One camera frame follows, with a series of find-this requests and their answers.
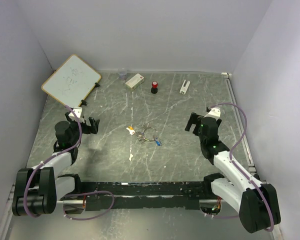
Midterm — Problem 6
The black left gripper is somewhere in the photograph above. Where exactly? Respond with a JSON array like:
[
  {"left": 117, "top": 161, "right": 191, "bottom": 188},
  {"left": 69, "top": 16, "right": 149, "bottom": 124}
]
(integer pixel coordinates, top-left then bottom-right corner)
[{"left": 65, "top": 112, "right": 100, "bottom": 145}]

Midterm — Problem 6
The silver keyring with keys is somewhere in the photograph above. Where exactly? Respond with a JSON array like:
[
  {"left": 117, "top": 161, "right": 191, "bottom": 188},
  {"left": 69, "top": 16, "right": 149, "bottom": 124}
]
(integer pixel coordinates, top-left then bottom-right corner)
[{"left": 135, "top": 126, "right": 158, "bottom": 143}]

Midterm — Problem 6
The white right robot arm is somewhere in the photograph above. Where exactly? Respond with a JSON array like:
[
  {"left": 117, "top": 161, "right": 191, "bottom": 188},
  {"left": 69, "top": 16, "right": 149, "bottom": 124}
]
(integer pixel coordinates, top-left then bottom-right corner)
[{"left": 185, "top": 108, "right": 281, "bottom": 233}]

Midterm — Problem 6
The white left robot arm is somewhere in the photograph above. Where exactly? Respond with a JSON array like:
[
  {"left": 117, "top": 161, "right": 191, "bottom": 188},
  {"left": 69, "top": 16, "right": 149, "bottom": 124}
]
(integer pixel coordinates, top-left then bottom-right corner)
[{"left": 12, "top": 112, "right": 100, "bottom": 217}]

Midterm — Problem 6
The white plastic clip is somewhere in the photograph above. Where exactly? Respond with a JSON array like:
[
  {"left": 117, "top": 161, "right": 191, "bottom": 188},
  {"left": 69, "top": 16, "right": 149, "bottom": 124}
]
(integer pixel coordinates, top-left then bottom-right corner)
[{"left": 179, "top": 79, "right": 191, "bottom": 95}]

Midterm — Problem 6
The wood framed whiteboard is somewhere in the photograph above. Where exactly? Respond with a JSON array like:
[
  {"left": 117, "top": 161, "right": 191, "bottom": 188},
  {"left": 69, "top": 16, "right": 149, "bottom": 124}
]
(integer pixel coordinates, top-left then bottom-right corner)
[{"left": 41, "top": 54, "right": 102, "bottom": 108}]

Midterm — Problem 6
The red black stamp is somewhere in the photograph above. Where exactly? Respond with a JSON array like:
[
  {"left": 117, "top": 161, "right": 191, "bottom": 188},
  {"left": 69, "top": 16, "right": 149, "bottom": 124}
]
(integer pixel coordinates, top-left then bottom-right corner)
[{"left": 151, "top": 81, "right": 158, "bottom": 94}]

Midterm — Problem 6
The clear plastic cup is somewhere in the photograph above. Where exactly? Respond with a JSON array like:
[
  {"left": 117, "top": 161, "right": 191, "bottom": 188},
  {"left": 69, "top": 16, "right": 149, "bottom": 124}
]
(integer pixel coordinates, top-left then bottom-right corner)
[{"left": 117, "top": 68, "right": 127, "bottom": 80}]

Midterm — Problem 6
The white cardboard box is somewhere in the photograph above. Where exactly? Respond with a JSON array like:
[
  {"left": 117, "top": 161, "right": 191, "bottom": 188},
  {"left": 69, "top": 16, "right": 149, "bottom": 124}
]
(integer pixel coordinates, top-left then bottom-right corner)
[{"left": 125, "top": 73, "right": 145, "bottom": 91}]

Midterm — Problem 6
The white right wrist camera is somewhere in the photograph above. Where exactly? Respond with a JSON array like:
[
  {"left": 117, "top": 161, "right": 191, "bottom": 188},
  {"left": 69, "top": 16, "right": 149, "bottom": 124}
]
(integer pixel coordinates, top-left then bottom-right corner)
[{"left": 204, "top": 107, "right": 221, "bottom": 121}]

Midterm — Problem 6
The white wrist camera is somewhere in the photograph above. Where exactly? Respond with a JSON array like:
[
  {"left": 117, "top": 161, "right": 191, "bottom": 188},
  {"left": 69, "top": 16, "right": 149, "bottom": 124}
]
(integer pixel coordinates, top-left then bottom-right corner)
[
  {"left": 68, "top": 106, "right": 85, "bottom": 123},
  {"left": 204, "top": 107, "right": 221, "bottom": 121}
]

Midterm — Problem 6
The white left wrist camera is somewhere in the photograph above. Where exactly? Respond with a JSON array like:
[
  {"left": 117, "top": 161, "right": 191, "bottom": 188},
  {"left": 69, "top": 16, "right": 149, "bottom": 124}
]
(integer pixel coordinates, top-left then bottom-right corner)
[{"left": 68, "top": 106, "right": 85, "bottom": 123}]

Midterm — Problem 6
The white corner bracket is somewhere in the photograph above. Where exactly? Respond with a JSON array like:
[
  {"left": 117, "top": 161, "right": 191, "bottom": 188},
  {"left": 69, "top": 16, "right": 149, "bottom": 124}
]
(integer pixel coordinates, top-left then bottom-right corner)
[{"left": 221, "top": 72, "right": 232, "bottom": 78}]

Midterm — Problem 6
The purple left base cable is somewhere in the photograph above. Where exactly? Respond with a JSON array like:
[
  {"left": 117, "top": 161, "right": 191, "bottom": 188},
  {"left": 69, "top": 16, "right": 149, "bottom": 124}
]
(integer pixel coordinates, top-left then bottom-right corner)
[{"left": 62, "top": 190, "right": 115, "bottom": 221}]

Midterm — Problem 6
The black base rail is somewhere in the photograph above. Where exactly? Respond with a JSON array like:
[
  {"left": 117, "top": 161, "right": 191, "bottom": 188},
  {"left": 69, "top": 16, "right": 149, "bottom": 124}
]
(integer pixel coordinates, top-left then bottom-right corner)
[{"left": 59, "top": 181, "right": 218, "bottom": 211}]

